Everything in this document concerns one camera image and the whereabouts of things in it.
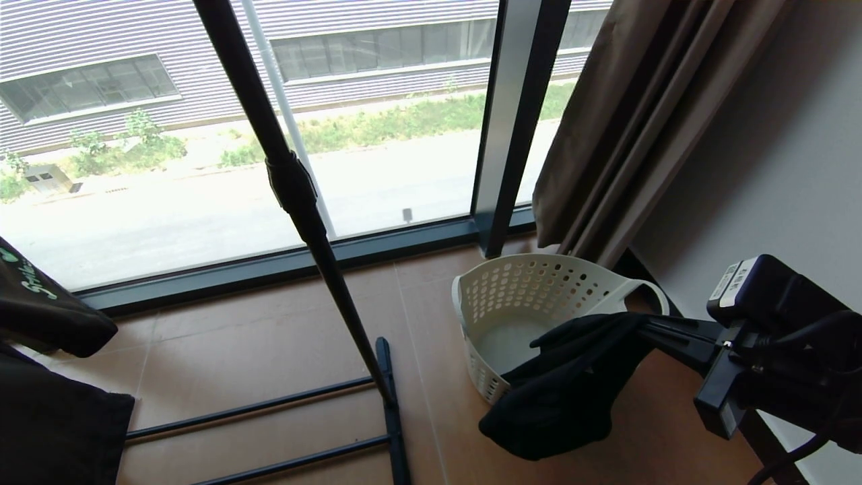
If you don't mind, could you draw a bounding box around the window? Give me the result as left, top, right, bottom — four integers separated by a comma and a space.
0, 0, 614, 317

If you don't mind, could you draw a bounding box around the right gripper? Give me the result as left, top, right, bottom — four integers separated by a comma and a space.
636, 317, 839, 449

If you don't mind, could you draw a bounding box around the brown curtain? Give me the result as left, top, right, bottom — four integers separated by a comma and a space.
532, 0, 789, 270

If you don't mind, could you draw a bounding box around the white laundry basket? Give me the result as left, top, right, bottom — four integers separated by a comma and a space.
451, 254, 671, 406

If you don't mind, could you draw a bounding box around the black clothes rack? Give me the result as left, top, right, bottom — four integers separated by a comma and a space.
125, 0, 413, 485

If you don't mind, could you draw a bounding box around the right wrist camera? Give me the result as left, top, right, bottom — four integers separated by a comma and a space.
706, 255, 851, 337

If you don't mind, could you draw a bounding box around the black garment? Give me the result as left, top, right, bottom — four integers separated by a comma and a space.
478, 312, 657, 462
0, 236, 135, 485

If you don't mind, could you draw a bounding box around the black cable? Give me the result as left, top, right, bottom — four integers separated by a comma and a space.
748, 397, 856, 485

